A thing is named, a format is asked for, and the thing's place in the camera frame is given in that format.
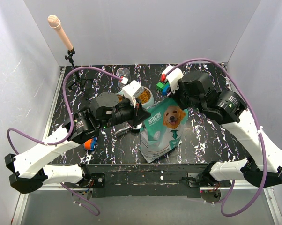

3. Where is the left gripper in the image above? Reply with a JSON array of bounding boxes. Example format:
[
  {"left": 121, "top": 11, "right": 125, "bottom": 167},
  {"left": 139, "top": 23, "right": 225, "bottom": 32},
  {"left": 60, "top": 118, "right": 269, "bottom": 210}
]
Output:
[{"left": 99, "top": 97, "right": 152, "bottom": 130}]

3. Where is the metal food scoop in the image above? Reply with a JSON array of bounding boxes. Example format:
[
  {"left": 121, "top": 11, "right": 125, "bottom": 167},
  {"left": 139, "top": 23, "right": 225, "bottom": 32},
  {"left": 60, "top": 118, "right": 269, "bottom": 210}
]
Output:
[{"left": 115, "top": 124, "right": 142, "bottom": 136}]

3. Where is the green pet food bag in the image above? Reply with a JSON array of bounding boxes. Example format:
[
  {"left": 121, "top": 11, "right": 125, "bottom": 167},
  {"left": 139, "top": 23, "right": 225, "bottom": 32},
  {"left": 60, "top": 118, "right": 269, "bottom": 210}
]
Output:
[{"left": 140, "top": 97, "right": 188, "bottom": 163}]

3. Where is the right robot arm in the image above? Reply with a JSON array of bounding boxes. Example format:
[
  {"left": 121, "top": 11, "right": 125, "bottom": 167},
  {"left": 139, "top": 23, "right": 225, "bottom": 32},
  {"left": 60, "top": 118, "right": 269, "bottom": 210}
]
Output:
[{"left": 165, "top": 68, "right": 282, "bottom": 188}]

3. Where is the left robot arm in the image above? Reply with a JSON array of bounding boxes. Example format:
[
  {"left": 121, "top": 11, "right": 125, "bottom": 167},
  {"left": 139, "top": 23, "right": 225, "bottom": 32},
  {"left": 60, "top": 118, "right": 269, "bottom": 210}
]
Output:
[{"left": 5, "top": 92, "right": 151, "bottom": 194}]

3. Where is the mint double pet bowl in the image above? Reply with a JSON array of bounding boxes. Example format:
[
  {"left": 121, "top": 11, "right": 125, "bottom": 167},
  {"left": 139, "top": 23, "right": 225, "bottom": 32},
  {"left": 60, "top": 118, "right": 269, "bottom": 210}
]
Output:
[{"left": 116, "top": 87, "right": 154, "bottom": 109}]

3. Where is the blue toy block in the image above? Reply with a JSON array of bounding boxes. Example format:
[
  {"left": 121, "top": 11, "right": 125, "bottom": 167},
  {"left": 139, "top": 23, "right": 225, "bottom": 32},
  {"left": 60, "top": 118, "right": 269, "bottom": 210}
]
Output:
[{"left": 162, "top": 85, "right": 171, "bottom": 96}]

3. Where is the green toy block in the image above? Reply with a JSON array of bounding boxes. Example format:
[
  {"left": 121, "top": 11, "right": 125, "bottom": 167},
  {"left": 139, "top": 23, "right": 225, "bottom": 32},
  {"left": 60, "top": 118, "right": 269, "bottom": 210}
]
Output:
[{"left": 156, "top": 82, "right": 164, "bottom": 91}]

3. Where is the clear water bottle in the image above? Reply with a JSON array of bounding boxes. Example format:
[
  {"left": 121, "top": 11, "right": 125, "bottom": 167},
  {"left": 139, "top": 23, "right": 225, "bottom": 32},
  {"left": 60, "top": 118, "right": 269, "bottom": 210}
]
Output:
[{"left": 116, "top": 67, "right": 131, "bottom": 90}]

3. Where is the orange blue toy car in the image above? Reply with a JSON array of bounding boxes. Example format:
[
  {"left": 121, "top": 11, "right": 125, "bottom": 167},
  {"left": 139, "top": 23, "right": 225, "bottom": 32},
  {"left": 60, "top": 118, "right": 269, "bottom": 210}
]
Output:
[{"left": 84, "top": 137, "right": 97, "bottom": 151}]

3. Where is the black mounting plate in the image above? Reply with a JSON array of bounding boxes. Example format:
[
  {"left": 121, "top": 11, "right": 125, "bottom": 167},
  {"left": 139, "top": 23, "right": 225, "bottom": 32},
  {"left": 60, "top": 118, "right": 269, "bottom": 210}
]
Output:
[{"left": 63, "top": 164, "right": 228, "bottom": 199}]

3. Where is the black microphone tripod stand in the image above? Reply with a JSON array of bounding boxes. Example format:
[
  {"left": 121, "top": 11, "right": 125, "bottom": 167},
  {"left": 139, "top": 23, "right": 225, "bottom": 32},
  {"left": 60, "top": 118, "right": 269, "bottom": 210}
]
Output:
[{"left": 64, "top": 48, "right": 95, "bottom": 92}]

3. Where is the pink microphone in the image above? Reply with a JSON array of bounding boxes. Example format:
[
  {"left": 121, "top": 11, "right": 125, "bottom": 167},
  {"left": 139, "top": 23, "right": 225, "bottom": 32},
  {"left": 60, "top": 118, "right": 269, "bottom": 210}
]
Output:
[{"left": 47, "top": 15, "right": 73, "bottom": 51}]

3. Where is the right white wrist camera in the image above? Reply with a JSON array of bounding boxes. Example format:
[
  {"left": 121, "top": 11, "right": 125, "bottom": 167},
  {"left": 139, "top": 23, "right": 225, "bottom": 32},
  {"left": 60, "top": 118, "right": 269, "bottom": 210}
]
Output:
[{"left": 160, "top": 65, "right": 184, "bottom": 94}]

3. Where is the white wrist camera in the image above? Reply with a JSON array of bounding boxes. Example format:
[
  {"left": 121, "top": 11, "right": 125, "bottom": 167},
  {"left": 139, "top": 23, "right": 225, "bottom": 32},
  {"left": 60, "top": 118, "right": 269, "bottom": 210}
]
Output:
[
  {"left": 122, "top": 80, "right": 143, "bottom": 108},
  {"left": 160, "top": 65, "right": 184, "bottom": 94}
]

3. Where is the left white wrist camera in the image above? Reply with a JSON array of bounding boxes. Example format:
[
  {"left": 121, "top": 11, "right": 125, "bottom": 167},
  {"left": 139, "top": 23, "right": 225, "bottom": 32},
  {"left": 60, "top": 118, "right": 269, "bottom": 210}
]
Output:
[{"left": 122, "top": 80, "right": 143, "bottom": 108}]

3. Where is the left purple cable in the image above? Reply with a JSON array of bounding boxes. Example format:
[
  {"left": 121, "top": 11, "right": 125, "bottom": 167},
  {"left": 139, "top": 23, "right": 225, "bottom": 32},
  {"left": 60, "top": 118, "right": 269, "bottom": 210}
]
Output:
[{"left": 6, "top": 66, "right": 129, "bottom": 216}]

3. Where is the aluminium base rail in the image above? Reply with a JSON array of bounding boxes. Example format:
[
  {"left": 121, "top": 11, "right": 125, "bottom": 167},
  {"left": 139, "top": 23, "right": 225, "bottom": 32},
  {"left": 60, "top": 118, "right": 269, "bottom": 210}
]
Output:
[{"left": 9, "top": 171, "right": 282, "bottom": 225}]

